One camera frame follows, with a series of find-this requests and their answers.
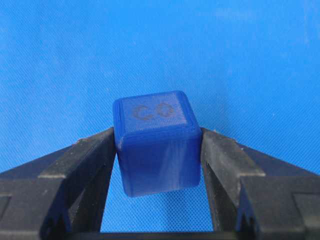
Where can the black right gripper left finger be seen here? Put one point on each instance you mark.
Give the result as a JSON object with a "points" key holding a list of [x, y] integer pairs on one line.
{"points": [[61, 193]]}

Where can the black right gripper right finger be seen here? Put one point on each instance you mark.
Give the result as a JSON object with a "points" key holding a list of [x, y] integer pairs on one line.
{"points": [[256, 195]]}

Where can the blue block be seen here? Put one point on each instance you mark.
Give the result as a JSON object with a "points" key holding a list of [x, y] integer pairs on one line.
{"points": [[158, 143]]}

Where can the blue table cloth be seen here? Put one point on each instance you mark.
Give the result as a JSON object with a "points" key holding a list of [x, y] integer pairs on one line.
{"points": [[250, 69]]}

